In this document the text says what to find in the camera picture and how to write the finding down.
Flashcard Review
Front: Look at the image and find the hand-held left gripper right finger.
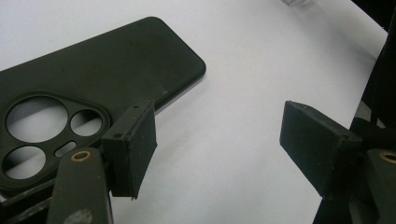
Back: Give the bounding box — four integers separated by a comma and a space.
279, 100, 364, 200

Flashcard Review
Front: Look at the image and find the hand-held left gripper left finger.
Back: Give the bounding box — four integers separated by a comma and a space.
102, 100, 158, 200

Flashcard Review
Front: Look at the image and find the black phone case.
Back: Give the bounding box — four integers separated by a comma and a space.
0, 16, 207, 198

